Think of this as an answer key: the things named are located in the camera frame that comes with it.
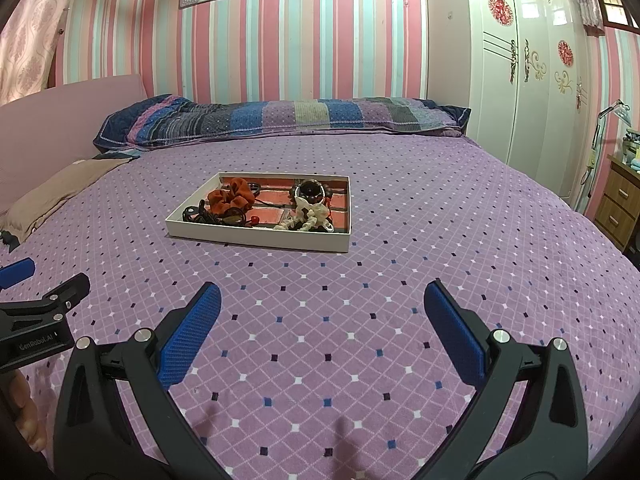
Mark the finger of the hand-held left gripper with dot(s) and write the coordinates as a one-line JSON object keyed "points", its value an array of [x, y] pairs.
{"points": [[55, 300], [17, 272]]}

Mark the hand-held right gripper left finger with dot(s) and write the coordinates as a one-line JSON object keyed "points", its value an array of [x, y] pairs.
{"points": [[190, 335]]}

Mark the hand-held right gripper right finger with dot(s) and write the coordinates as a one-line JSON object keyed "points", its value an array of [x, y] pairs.
{"points": [[455, 330]]}

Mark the white jewelry tray red lining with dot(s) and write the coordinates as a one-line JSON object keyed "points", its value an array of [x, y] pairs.
{"points": [[250, 240]]}

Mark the orange scrunchie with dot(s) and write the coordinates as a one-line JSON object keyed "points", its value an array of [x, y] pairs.
{"points": [[227, 197]]}

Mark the cream satin scrunchie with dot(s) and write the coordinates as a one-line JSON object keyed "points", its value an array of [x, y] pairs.
{"points": [[305, 215]]}

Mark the person's left hand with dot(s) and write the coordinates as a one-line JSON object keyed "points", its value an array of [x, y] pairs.
{"points": [[27, 410]]}

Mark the purple diamond pattern blanket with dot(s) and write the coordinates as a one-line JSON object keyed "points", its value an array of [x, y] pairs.
{"points": [[400, 285]]}

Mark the beige cloth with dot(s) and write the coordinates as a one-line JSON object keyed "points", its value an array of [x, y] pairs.
{"points": [[50, 195]]}

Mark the pink headboard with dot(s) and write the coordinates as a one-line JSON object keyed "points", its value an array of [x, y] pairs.
{"points": [[60, 120]]}

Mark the wooden nightstand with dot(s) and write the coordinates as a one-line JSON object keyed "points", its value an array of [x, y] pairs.
{"points": [[620, 200]]}

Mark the pink patterned curtain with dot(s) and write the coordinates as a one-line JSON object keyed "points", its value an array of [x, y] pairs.
{"points": [[35, 45]]}

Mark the white wardrobe with flower decals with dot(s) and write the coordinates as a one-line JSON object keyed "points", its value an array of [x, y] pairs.
{"points": [[535, 110]]}

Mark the desk lamp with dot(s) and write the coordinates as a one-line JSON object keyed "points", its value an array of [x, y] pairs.
{"points": [[597, 140]]}

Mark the striped patchwork pillow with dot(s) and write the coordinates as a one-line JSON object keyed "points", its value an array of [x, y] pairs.
{"points": [[300, 112]]}

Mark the window with pink curtain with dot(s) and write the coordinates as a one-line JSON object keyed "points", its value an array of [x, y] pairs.
{"points": [[607, 7]]}

